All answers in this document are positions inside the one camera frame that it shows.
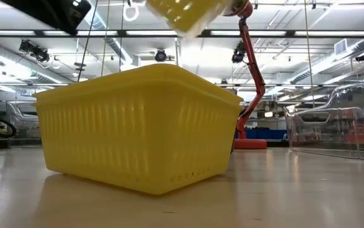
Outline red lamp with white shade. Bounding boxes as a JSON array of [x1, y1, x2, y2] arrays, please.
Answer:
[[223, 0, 268, 150]]

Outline blue storage bins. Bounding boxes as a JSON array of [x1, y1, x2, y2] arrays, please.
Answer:
[[244, 127, 288, 141]]

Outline silver ceiling duct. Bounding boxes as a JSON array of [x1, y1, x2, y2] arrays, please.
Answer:
[[83, 6, 143, 72]]

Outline black hanging cable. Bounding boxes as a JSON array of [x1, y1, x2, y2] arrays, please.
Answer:
[[76, 0, 99, 83]]

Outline black camera on lamp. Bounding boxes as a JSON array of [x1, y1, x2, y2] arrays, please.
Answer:
[[231, 41, 247, 64]]

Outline white hanging ring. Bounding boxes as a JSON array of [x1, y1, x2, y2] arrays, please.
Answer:
[[122, 3, 140, 22]]

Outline white ceiling vent box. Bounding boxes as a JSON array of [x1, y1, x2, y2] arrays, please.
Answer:
[[334, 38, 348, 57]]

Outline tan hanging rope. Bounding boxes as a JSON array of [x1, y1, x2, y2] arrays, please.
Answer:
[[304, 0, 316, 108], [101, 0, 111, 77]]

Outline thin hanging cord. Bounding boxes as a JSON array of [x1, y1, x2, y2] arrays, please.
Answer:
[[119, 0, 125, 73]]

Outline black ceiling spotlight cluster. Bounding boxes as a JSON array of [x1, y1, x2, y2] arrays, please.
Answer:
[[18, 39, 51, 63]]

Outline black round ceiling camera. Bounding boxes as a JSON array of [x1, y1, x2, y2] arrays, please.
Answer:
[[154, 49, 167, 63]]

